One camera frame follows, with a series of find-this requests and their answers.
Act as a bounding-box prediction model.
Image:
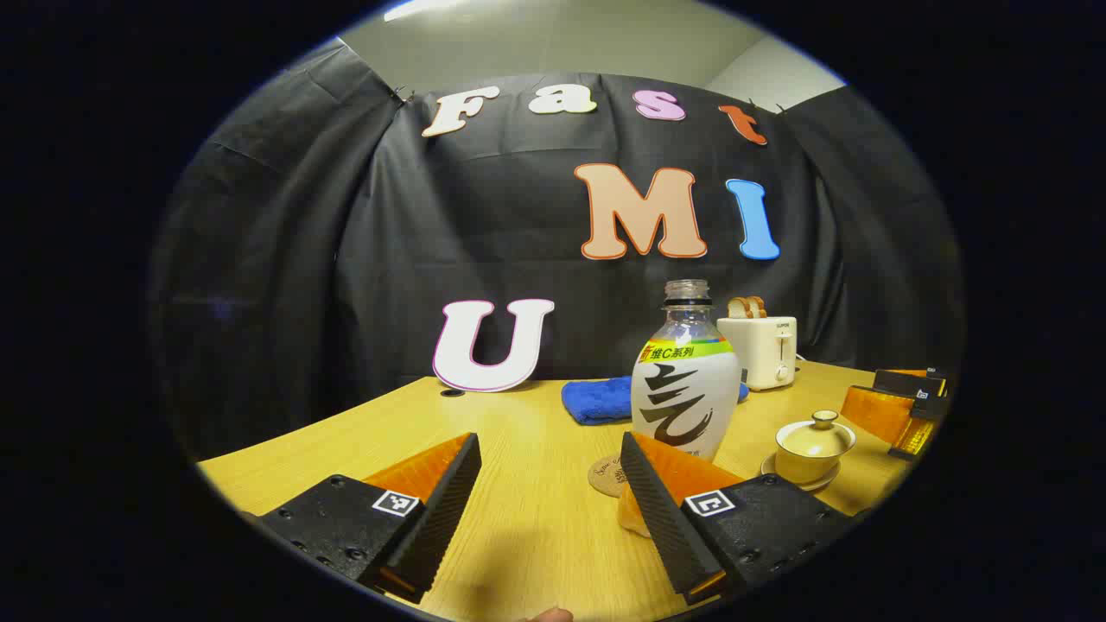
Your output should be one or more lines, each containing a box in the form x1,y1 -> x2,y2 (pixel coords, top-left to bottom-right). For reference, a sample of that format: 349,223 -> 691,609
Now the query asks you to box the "round cork coaster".
588,455 -> 630,498

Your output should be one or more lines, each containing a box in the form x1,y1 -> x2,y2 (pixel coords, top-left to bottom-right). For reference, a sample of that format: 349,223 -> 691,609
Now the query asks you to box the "black backdrop cloth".
147,39 -> 964,463

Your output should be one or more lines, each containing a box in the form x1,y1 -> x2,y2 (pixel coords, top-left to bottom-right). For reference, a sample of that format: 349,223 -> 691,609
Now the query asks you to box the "cream teacup lid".
775,410 -> 857,459

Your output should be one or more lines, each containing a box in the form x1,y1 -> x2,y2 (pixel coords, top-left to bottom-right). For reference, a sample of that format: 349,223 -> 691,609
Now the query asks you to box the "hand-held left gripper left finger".
238,432 -> 483,606

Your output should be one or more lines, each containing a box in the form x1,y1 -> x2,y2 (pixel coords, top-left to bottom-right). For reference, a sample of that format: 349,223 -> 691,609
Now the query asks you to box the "blue towel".
562,376 -> 751,426

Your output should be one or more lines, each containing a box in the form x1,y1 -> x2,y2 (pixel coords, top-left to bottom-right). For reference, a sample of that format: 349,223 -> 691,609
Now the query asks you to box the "cream saucer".
760,454 -> 842,493

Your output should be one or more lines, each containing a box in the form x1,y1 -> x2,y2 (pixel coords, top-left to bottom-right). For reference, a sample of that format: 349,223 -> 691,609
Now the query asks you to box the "clear water bottle white label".
631,279 -> 742,463

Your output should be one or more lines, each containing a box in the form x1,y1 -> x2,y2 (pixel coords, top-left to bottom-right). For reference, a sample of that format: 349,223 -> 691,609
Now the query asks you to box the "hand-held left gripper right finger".
617,430 -> 865,607

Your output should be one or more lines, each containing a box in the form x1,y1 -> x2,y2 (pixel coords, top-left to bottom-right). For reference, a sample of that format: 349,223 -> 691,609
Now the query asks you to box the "cream toaster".
716,315 -> 798,392

